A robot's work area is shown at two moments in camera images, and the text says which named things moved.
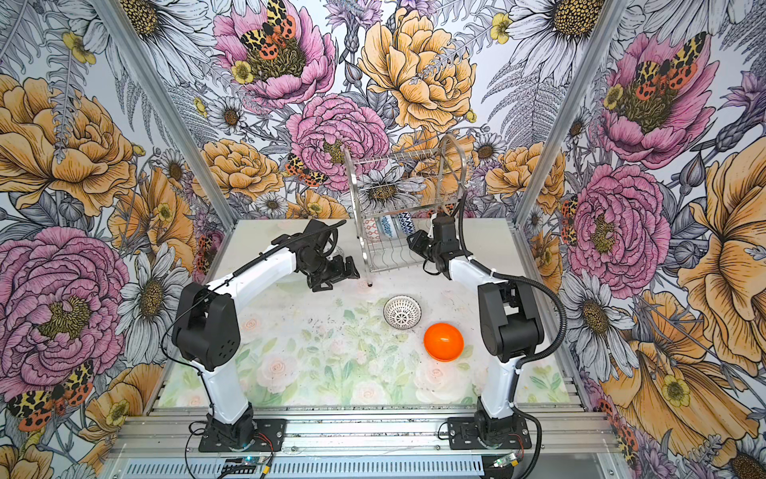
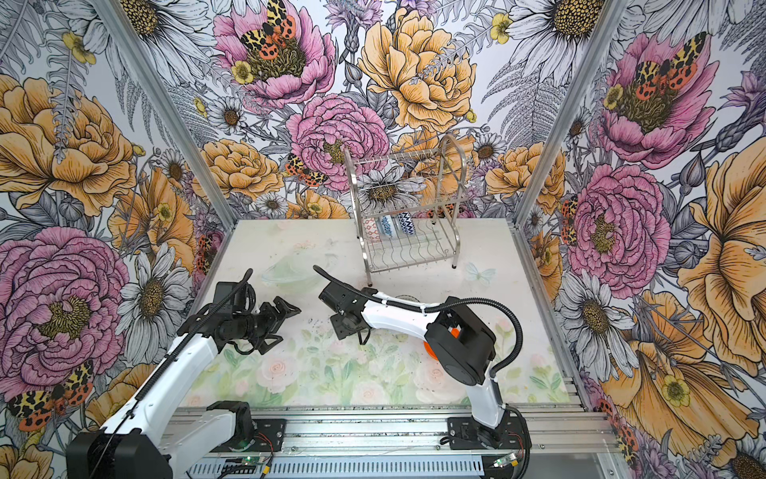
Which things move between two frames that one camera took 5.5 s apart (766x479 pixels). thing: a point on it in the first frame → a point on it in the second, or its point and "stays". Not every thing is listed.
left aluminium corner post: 170,110 stays
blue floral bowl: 388,227 stays
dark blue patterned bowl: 371,230 stays
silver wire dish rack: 396,192 stays
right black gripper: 415,244 → 340,331
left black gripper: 337,274 → 274,321
